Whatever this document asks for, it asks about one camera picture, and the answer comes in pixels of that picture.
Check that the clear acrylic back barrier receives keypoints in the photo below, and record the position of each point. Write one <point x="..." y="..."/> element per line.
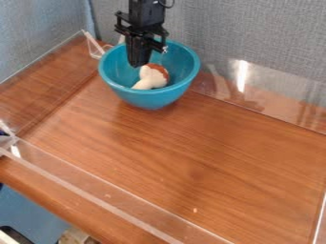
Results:
<point x="274" y="93"/>

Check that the white brown toy mushroom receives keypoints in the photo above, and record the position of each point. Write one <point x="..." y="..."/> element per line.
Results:
<point x="154" y="77"/>

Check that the clear acrylic front barrier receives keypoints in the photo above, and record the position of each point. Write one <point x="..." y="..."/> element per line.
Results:
<point x="164" y="225"/>

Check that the clear acrylic barrier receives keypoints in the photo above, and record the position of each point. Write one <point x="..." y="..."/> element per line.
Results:
<point x="41" y="87"/>
<point x="274" y="93"/>
<point x="164" y="225"/>

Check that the clear acrylic corner bracket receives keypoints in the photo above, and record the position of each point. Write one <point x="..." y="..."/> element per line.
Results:
<point x="95" y="49"/>

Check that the blue plastic bowl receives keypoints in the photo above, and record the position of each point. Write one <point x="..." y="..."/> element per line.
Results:
<point x="119" y="76"/>

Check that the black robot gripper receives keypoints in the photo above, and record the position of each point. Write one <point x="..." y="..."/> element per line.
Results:
<point x="140" y="25"/>

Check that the clear acrylic left barrier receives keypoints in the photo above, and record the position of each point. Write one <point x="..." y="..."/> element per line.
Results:
<point x="41" y="87"/>

